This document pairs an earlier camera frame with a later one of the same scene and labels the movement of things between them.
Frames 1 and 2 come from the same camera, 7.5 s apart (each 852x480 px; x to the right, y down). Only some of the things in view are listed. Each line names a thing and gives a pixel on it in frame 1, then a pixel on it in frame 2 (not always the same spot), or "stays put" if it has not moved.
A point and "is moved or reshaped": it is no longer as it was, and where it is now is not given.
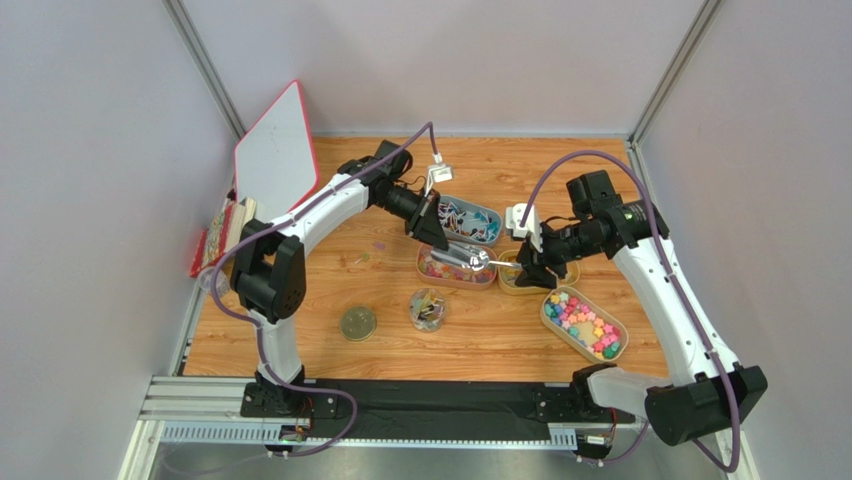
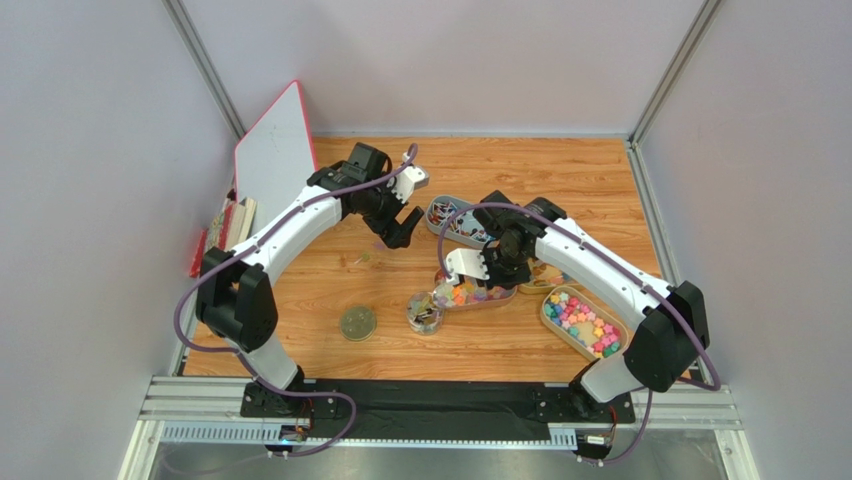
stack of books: (222, 235) stays put
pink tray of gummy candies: (442, 274) is moved or reshaped
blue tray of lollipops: (466, 222) stays put
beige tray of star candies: (586, 326) stays put
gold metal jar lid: (358, 323) stays put
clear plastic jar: (427, 309) stays put
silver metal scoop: (468, 257) is moved or reshaped
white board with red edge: (274, 161) stays put
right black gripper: (539, 257) → (497, 275)
